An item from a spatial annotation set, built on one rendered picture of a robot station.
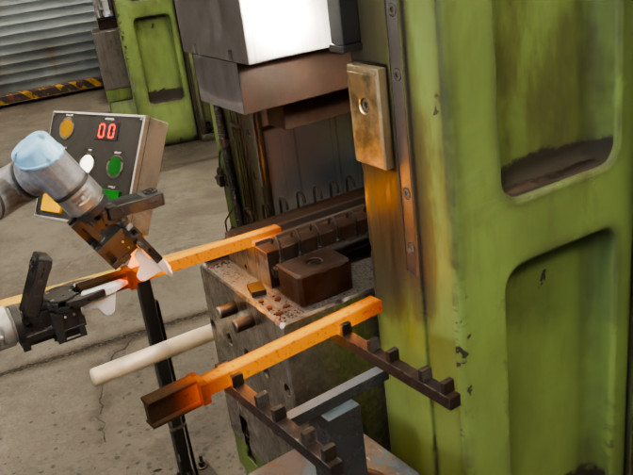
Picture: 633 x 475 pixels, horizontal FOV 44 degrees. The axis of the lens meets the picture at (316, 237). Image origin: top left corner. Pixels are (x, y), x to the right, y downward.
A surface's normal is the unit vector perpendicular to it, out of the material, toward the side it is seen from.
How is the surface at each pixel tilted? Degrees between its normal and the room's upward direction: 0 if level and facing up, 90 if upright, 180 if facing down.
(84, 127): 60
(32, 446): 0
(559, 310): 90
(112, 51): 90
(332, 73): 90
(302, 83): 90
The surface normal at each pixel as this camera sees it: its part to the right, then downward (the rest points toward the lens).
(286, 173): 0.52, 0.27
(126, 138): -0.54, -0.12
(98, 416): -0.12, -0.92
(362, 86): -0.85, 0.30
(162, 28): 0.29, 0.34
